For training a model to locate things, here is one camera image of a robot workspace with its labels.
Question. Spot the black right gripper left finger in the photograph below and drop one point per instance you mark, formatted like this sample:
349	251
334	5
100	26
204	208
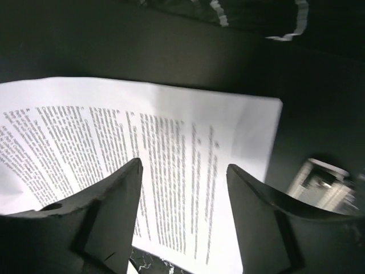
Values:
88	232

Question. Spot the black marble pattern mat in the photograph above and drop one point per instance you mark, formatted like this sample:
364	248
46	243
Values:
307	54

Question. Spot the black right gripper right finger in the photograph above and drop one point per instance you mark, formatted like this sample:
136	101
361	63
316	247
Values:
279	234

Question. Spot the printed paper sheet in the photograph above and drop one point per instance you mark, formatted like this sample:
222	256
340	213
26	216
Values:
61	135

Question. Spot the black clipboard folder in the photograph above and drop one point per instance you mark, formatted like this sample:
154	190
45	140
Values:
67	38

